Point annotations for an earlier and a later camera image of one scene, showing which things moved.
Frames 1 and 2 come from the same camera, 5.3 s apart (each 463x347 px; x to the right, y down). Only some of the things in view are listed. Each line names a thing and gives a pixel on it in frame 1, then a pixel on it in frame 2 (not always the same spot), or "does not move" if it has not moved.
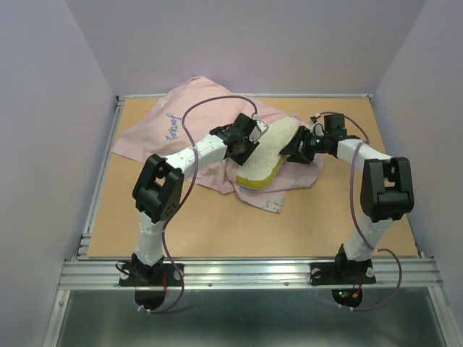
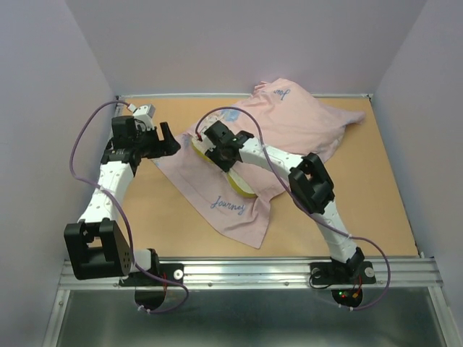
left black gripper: (240, 159) → (170, 147)
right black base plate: (341, 273) does not move
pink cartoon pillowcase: (185, 117) → (281, 115)
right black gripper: (300, 155) → (224, 165)
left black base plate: (150, 275) does not move
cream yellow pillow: (264, 161) → (235, 181)
